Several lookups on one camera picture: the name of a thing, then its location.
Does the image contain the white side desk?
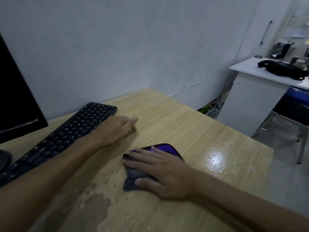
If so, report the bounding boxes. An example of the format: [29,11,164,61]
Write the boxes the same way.
[217,57,309,138]

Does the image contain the silver door handle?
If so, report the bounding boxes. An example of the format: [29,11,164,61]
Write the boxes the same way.
[260,20,275,45]

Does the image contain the pinned white paper notices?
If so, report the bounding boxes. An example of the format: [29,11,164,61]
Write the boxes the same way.
[283,11,309,39]

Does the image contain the purple grey cleaning cloth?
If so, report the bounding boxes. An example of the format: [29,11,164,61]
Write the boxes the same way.
[122,143,185,192]

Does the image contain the dark floor clutter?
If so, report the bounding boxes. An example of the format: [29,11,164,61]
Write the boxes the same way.
[197,95,224,116]

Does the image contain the black computer monitor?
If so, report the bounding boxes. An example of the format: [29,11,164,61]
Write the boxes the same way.
[0,34,49,172]

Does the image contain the person's right forearm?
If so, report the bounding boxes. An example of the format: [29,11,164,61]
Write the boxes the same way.
[192,170,309,232]

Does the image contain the person's left hand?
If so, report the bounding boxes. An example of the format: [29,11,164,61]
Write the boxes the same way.
[90,115,139,149]

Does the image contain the person's right hand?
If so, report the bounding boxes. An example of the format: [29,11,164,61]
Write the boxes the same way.
[122,147,201,201]

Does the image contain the glossy black chair backrest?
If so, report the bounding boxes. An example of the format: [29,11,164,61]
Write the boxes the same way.
[268,42,292,59]

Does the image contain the black keyboard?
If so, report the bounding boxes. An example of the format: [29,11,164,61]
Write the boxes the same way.
[0,102,118,188]

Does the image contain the light wooden table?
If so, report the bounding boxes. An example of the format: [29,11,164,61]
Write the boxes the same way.
[0,88,275,232]

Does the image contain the person's left forearm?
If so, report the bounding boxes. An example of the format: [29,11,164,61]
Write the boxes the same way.
[0,136,107,232]

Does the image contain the black bag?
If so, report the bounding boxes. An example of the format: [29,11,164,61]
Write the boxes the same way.
[257,60,309,81]

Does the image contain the black chair cushion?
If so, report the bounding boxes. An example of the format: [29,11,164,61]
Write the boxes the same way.
[273,93,309,121]

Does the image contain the white wall cable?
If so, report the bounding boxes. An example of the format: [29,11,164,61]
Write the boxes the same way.
[168,71,232,97]

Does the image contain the blue chair seat pad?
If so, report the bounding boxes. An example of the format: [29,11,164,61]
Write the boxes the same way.
[288,86,309,105]

